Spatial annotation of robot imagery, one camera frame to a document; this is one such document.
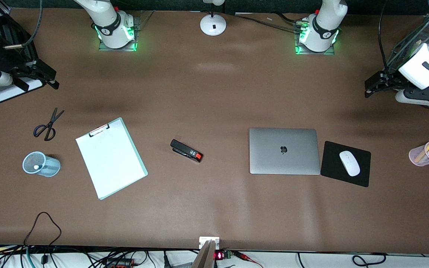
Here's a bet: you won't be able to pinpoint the silver laptop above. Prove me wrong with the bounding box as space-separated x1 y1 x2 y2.
249 128 321 175

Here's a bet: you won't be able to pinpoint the black stacked paper tray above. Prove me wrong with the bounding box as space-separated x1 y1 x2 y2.
0 7 47 104

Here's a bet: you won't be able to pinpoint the black scissors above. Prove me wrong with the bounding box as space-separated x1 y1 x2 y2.
33 108 65 141

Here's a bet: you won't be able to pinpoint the yellow highlighter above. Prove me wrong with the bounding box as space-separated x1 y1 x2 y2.
414 140 429 163

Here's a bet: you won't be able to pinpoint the pink translucent pen cup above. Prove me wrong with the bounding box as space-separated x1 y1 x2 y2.
409 141 429 166

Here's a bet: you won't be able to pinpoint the white computer mouse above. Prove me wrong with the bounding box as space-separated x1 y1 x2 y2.
339 150 361 177

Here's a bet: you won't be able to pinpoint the blue mesh pen cup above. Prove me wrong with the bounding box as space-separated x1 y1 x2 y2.
22 151 61 178

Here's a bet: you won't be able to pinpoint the black mouse pad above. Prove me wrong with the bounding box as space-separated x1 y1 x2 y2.
320 141 371 188

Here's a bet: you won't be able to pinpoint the white paper sheet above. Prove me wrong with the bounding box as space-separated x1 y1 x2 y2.
76 120 144 198

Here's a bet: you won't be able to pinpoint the light green clipboard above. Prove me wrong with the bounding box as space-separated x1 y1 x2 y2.
76 117 148 200

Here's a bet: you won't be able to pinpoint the black stapler red tip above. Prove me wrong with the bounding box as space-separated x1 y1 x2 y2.
170 139 203 163

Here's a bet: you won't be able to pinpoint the white lamp base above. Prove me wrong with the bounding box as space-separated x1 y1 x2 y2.
200 0 227 36

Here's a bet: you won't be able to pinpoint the black power adapter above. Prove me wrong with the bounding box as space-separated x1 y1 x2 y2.
105 259 137 268

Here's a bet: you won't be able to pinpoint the red clip lead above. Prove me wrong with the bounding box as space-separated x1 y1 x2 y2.
233 251 264 268

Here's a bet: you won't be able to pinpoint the white socket box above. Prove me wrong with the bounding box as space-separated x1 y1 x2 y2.
199 237 220 250

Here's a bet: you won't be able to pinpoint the grey wire mesh tray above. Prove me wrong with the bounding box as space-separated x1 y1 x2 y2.
396 15 429 109

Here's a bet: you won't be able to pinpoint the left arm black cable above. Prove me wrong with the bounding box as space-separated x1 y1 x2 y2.
378 0 391 73

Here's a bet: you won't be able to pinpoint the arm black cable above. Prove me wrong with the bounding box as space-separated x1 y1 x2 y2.
378 0 391 73
3 0 44 50

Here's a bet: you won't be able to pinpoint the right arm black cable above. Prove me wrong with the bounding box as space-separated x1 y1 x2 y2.
3 0 44 50

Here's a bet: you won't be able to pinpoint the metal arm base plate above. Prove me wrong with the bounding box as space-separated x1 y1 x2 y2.
295 19 336 55
98 16 138 52

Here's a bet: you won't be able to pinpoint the black cables along table edge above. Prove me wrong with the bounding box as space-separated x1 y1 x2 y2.
233 12 306 32

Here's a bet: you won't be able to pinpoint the black looped cable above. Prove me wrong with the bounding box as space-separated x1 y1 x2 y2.
23 212 62 248

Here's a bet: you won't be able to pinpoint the black coiled cable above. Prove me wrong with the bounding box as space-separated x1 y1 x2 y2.
352 253 387 267

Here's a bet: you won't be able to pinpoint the grey upright post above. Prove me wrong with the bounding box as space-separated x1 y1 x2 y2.
191 240 216 268

